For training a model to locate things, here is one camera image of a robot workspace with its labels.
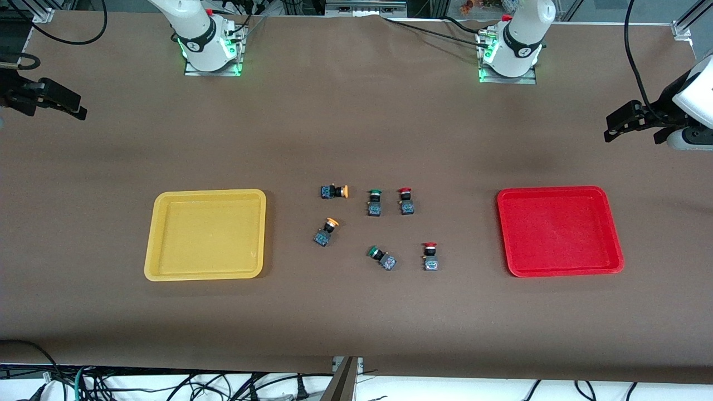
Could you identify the brown table cover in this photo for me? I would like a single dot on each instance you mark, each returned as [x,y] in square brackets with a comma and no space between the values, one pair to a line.
[356,139]

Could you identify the green push button switch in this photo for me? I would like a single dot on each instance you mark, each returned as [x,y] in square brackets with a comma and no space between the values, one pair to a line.
[374,207]
[386,260]

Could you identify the black power plug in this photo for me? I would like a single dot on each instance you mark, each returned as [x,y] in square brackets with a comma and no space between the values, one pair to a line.
[301,390]

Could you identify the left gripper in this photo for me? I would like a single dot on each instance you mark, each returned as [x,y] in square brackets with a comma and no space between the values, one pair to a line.
[660,109]

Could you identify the silver metal rail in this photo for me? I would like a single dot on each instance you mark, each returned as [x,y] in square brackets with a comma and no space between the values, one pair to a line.
[365,6]

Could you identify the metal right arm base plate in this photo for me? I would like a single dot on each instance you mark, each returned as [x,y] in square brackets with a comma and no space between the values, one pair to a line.
[237,69]

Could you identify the yellow plastic tray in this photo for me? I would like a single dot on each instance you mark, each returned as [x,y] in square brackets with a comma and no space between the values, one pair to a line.
[206,234]

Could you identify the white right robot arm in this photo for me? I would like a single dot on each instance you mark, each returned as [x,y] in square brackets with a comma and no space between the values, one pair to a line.
[195,33]

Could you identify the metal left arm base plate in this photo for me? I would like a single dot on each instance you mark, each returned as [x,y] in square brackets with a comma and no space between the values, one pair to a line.
[529,79]

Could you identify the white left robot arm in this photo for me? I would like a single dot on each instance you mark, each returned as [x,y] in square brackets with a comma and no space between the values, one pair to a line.
[518,39]

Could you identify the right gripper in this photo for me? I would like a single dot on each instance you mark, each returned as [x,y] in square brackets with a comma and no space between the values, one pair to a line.
[12,90]

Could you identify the aluminium frame post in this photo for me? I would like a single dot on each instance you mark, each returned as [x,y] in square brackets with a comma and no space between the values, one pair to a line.
[684,25]
[43,11]

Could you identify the red plastic tray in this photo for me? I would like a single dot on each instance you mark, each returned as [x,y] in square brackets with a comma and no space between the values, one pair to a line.
[560,231]

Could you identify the red push button switch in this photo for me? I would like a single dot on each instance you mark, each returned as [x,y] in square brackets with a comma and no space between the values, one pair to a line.
[430,260]
[407,206]

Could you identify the yellow push button switch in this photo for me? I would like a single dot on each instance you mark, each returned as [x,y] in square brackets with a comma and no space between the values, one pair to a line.
[323,236]
[333,192]

